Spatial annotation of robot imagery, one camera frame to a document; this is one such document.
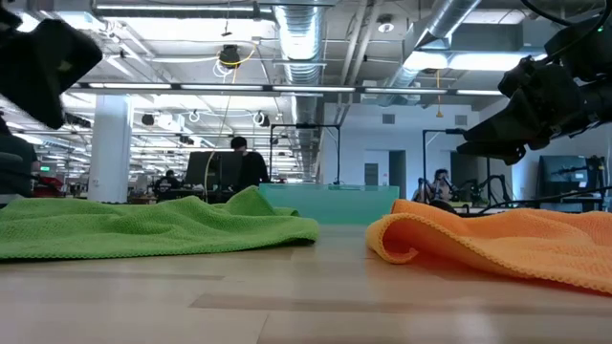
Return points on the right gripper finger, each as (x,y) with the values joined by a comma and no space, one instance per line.
(502,130)
(497,152)

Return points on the teal translucent plastic basket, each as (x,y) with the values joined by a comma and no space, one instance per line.
(334,205)

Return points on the black ceiling device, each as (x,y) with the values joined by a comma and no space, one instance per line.
(230,56)

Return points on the dark background monitor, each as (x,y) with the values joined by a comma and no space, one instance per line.
(215,169)
(559,174)

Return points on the red background object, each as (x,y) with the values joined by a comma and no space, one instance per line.
(48,187)

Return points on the orange microfiber towel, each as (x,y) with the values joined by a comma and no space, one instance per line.
(502,243)

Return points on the bright ceiling light panel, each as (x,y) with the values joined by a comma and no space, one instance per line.
(478,61)

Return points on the long ceiling light strip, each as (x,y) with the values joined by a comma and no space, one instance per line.
(220,87)

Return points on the green microfiber towel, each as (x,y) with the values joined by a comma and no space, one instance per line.
(143,229)

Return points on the black gantry frame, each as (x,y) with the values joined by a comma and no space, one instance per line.
(454,131)

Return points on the corrugated silver ceiling duct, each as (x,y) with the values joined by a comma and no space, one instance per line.
(301,38)

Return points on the person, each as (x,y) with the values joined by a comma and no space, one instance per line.
(167,184)
(440,184)
(251,169)

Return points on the black background robot arm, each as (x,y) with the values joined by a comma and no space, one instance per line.
(595,165)

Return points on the smooth silver ceiling duct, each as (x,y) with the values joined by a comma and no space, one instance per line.
(449,14)

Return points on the white building pillar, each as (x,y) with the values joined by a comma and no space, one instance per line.
(110,153)

